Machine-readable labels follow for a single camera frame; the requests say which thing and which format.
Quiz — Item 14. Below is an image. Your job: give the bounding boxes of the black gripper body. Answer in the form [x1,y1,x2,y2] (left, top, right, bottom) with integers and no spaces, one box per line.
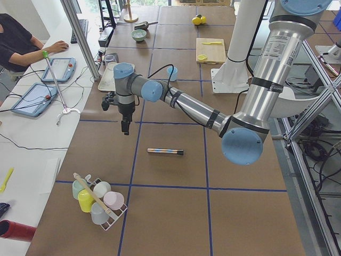
[118,102,135,122]

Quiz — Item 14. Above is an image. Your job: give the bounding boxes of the steel muddler black tip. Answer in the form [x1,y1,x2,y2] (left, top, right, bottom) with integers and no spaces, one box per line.
[147,148,184,155]

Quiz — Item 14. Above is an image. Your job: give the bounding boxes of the seated person's forearm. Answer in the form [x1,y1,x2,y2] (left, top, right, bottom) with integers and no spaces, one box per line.
[9,46,53,67]

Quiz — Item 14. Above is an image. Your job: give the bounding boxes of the light blue paper cup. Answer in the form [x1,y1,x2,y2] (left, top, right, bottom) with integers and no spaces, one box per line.
[166,66,178,82]

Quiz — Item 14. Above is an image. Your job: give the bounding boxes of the white cup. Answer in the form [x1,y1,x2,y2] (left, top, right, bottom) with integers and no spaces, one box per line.
[93,181,111,198]

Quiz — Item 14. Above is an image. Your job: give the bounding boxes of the mint green cup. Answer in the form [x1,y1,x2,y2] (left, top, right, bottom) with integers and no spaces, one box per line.
[72,180,84,200]

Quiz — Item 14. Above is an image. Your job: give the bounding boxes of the pink cup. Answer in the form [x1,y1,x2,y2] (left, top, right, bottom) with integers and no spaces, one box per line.
[103,191,124,210]

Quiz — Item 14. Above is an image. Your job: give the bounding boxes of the yellow cup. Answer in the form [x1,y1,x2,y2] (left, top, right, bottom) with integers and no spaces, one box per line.
[77,189,95,213]

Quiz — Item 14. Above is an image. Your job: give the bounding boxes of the grey cup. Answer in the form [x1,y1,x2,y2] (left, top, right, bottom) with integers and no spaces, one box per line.
[91,202,109,225]

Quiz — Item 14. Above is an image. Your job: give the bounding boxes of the seated person's hand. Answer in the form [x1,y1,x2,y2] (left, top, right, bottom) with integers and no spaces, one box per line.
[46,41,69,53]

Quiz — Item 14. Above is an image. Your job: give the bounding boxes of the beige bear serving tray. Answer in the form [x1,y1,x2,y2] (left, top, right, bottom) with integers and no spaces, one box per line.
[98,62,117,92]

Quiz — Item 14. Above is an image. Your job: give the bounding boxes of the dark grey folded cloth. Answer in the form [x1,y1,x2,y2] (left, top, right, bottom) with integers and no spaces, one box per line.
[105,53,119,63]

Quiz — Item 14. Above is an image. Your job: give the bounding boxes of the clear wine glass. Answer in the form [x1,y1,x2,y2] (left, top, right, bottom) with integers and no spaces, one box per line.
[104,54,118,70]

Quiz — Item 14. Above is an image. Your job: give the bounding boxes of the blue teach pendant far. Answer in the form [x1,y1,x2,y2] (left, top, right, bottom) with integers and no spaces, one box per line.
[41,58,76,83]

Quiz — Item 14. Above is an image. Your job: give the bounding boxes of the blue teach pendant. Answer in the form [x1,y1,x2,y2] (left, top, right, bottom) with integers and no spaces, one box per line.
[41,58,76,83]
[11,83,58,117]

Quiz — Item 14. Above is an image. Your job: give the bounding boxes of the green bowl of ice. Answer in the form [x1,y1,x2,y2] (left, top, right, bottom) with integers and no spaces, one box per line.
[131,29,147,42]

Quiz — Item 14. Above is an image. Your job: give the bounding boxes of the steel ice scoop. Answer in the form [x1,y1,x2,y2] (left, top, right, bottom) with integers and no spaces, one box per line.
[134,21,158,30]

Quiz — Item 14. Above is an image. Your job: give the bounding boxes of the round wooden stand base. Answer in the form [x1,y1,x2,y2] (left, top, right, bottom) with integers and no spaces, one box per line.
[123,0,140,23]

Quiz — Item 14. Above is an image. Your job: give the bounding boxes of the blue teach pendant near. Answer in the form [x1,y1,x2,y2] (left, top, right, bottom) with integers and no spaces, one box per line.
[11,83,58,117]

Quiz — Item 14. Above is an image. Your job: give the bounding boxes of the black keyboard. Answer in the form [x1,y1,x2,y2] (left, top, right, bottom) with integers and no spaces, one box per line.
[70,18,89,45]

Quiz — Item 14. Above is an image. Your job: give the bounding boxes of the reacher grabber stick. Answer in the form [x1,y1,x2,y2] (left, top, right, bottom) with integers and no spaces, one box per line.
[42,51,81,126]

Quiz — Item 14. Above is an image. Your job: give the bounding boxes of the wooden cutting board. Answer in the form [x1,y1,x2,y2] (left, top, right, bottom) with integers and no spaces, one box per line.
[196,38,226,64]

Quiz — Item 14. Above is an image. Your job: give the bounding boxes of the yellow plastic knife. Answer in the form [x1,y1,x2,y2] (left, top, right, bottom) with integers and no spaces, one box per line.
[200,41,223,45]

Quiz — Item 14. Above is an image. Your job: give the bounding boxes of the whole yellow lemons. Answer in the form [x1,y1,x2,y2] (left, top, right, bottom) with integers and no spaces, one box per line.
[192,14,206,26]

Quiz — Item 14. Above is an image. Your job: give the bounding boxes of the yellow plastic fork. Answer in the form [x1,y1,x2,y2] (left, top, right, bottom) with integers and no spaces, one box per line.
[0,167,14,193]

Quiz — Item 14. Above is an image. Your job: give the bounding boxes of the red cylinder object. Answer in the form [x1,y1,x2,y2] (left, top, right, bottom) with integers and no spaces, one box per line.
[1,220,36,242]

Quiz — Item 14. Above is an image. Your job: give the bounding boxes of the white chair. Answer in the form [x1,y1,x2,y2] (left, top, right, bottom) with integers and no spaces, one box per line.
[270,87,319,118]

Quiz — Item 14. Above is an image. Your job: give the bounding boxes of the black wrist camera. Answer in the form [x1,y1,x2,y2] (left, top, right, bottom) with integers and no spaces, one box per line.
[101,91,116,111]

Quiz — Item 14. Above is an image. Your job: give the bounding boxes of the white wire cup rack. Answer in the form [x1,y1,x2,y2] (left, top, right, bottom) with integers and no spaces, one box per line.
[73,173,127,230]

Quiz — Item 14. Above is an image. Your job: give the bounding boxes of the aluminium frame post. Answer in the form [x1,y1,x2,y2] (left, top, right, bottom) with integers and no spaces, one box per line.
[60,0,100,81]

